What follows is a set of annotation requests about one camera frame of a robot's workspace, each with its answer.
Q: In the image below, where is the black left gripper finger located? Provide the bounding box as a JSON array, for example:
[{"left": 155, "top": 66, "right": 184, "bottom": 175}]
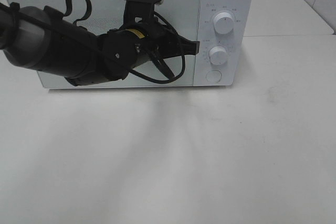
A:
[{"left": 178, "top": 36, "right": 200, "bottom": 56}]

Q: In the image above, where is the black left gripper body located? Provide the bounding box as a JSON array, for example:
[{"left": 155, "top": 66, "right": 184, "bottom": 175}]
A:
[{"left": 125, "top": 21, "right": 184, "bottom": 68}]

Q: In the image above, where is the round white door button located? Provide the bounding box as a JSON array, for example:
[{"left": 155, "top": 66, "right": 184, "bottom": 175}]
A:
[{"left": 206, "top": 70, "right": 222, "bottom": 83}]

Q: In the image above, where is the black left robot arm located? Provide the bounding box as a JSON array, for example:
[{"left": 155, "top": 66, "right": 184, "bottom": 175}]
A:
[{"left": 1, "top": 3, "right": 199, "bottom": 87}]

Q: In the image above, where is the lower white timer knob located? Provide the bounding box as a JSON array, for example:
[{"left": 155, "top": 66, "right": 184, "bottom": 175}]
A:
[{"left": 209, "top": 46, "right": 228, "bottom": 66}]

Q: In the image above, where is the upper white power knob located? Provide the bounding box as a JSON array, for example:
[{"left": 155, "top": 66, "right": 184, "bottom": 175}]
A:
[{"left": 213, "top": 10, "right": 235, "bottom": 35}]

